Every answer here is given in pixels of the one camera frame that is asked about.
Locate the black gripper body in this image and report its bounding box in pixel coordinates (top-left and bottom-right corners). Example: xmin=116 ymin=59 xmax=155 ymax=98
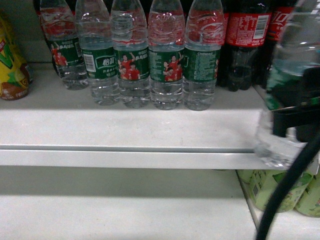
xmin=272 ymin=67 xmax=320 ymax=143

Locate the clear water bottle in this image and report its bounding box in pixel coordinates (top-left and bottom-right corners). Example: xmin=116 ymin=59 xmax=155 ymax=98
xmin=254 ymin=0 xmax=320 ymax=170

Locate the right water bottle green label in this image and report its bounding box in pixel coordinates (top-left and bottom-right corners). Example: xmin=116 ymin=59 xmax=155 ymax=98
xmin=183 ymin=0 xmax=224 ymax=111

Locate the back row water bottle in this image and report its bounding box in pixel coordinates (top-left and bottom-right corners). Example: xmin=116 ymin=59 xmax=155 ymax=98
xmin=147 ymin=0 xmax=186 ymax=110

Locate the white metal shelf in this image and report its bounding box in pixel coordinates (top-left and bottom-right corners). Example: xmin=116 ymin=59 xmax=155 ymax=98
xmin=0 ymin=63 xmax=267 ymax=170

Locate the far left water bottle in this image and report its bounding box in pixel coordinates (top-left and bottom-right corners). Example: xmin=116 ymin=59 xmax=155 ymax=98
xmin=39 ymin=0 xmax=88 ymax=91

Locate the white lower shelf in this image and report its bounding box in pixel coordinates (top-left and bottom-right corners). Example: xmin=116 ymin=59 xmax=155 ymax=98
xmin=0 ymin=166 xmax=256 ymax=240

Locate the green grape drink bottle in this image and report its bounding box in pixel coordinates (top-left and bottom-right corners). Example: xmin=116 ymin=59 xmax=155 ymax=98
xmin=246 ymin=169 xmax=315 ymax=214

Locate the green drink bottle right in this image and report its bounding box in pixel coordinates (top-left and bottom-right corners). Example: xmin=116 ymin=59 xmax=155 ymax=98
xmin=294 ymin=172 xmax=320 ymax=218

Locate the cola bottle red logo label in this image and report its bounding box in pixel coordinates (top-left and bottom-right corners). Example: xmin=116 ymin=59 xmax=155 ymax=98
xmin=255 ymin=0 xmax=297 ymax=89

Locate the cola bottle barcode label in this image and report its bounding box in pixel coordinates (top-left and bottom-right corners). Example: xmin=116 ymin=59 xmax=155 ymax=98
xmin=218 ymin=0 xmax=272 ymax=92

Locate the yellow lemon tea bottle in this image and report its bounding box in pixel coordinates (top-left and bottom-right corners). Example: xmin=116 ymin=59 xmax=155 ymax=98
xmin=0 ymin=10 xmax=33 ymax=101

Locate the black cable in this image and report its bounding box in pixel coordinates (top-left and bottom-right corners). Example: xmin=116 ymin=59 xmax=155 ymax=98
xmin=254 ymin=141 xmax=320 ymax=240

